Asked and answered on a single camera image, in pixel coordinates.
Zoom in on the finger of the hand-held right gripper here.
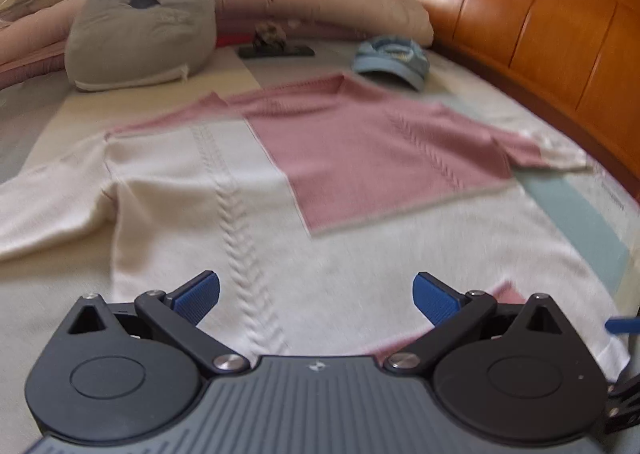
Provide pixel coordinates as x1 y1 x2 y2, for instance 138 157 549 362
604 315 640 336
605 373 640 436

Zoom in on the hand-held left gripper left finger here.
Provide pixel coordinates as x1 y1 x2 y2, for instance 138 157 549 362
66 270 251 376

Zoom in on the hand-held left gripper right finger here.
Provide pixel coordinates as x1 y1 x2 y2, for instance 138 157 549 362
383 272 582 377

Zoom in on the pink and white knit sweater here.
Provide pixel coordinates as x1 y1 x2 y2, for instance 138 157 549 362
0 74 631 382

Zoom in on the blue denim cap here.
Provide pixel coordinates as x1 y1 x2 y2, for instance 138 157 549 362
351 35 431 92

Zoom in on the black phone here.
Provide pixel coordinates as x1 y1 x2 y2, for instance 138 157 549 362
238 45 316 60

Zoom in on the grey cat face cushion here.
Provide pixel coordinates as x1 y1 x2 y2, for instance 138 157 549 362
65 0 218 92

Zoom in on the grey fabric flower clip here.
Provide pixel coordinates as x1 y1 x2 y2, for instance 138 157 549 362
254 21 287 49

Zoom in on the wooden bed headboard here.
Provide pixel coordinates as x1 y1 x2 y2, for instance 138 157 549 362
348 0 640 195

